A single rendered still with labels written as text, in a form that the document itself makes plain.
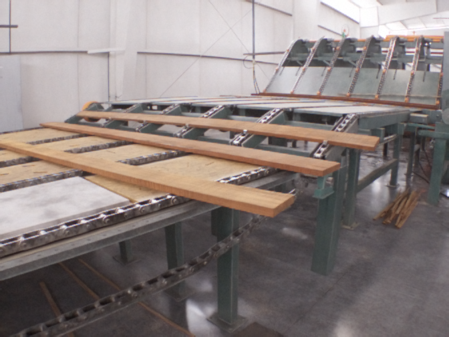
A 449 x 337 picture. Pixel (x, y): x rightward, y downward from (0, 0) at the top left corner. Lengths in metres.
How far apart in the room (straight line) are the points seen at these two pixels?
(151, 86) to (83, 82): 1.85
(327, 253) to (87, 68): 6.48
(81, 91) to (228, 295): 6.38
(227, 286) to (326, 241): 0.80
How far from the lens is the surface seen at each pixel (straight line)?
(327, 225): 2.19
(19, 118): 6.48
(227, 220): 1.55
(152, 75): 8.50
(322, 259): 2.30
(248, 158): 1.63
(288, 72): 7.90
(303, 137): 2.12
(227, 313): 1.83
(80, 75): 7.57
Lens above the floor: 1.21
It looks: 14 degrees down
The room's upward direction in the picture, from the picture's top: straight up
